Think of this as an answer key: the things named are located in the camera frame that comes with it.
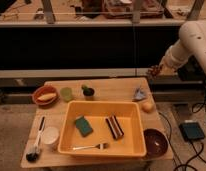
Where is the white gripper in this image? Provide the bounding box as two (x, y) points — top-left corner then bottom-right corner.
(159, 55), (178, 75)

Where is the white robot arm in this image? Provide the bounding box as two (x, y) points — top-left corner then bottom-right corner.
(160, 20), (206, 75)

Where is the dark purple bowl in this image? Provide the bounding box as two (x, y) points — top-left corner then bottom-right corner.
(144, 129), (168, 158)

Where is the orange bowl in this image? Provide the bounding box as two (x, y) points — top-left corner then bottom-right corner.
(32, 85), (58, 106)

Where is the blue grey crumpled cloth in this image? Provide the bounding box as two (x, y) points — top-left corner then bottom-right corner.
(133, 87), (146, 101)

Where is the yellow lemon toy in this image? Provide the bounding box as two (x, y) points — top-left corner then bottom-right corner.
(141, 102), (154, 113)

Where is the black pedal box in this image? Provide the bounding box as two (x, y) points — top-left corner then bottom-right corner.
(179, 122), (205, 141)

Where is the striped brown block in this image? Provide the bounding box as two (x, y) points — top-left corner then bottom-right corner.
(106, 115), (124, 140)

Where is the small potted cactus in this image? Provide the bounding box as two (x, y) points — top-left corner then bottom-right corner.
(81, 85), (95, 100)

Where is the yellow plastic tub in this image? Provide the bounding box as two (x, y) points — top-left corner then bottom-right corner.
(58, 101), (146, 158)

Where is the silver fork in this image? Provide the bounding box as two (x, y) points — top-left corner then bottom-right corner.
(72, 143), (109, 150)

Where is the green sponge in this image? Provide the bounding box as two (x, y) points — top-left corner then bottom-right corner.
(75, 116), (93, 137)

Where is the green cup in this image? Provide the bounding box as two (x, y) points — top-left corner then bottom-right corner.
(60, 87), (73, 102)

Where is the wooden table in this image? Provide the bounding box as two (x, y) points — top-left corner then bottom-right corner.
(21, 78), (164, 168)

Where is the yellow banana toy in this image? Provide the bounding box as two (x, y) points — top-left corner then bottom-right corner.
(37, 93), (56, 101)

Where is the white cup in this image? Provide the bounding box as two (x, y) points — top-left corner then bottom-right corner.
(41, 127), (59, 149)

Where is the black white dish brush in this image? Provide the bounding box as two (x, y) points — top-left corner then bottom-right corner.
(26, 118), (45, 162)

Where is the black cable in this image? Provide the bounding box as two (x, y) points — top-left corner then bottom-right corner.
(158, 99), (206, 171)

